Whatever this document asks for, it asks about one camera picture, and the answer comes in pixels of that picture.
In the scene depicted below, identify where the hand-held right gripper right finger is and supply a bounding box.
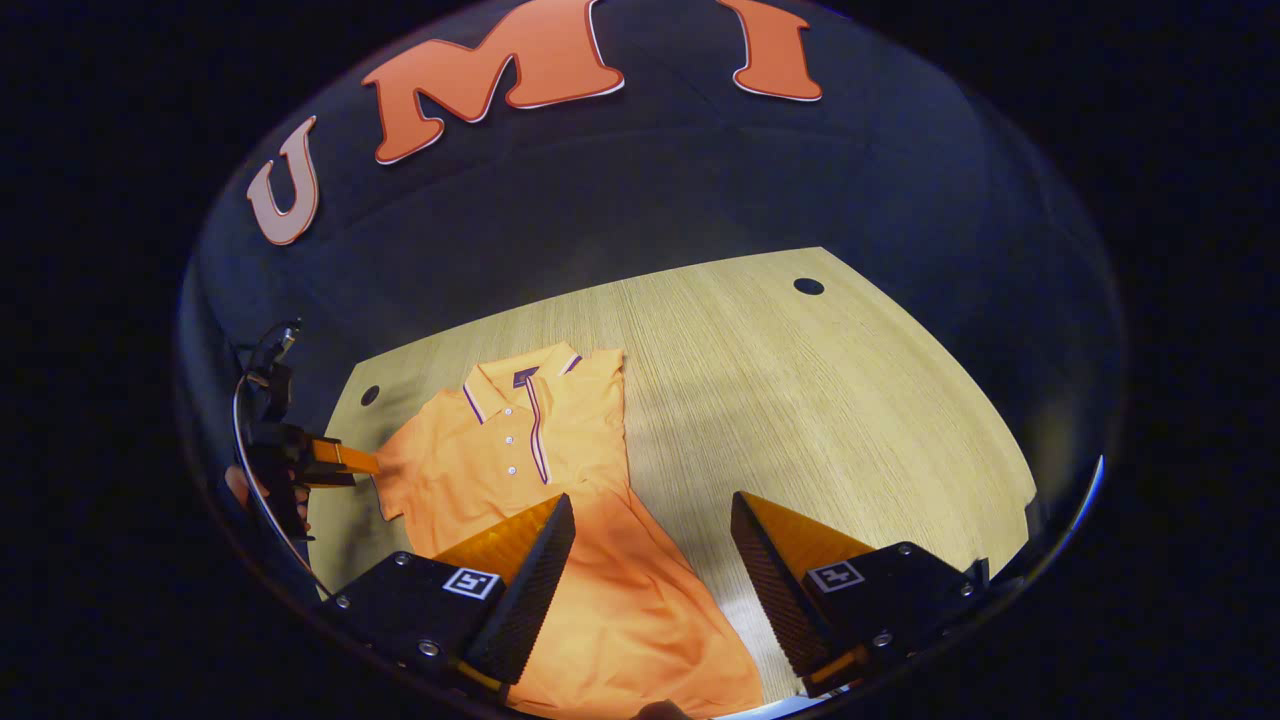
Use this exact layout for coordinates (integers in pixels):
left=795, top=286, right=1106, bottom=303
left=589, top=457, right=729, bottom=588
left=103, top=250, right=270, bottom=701
left=730, top=490, right=993, bottom=699

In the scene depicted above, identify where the thin gripper cable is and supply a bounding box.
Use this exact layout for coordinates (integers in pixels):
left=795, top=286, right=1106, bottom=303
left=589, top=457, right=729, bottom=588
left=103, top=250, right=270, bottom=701
left=232, top=318, right=336, bottom=601

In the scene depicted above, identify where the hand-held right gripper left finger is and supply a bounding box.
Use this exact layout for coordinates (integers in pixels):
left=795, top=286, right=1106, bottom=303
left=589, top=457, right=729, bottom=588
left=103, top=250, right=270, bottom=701
left=318, top=493, right=578, bottom=701

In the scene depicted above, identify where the orange T-shirt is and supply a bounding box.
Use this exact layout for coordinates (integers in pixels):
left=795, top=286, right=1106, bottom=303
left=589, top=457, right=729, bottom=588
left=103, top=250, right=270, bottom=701
left=372, top=342, right=766, bottom=720

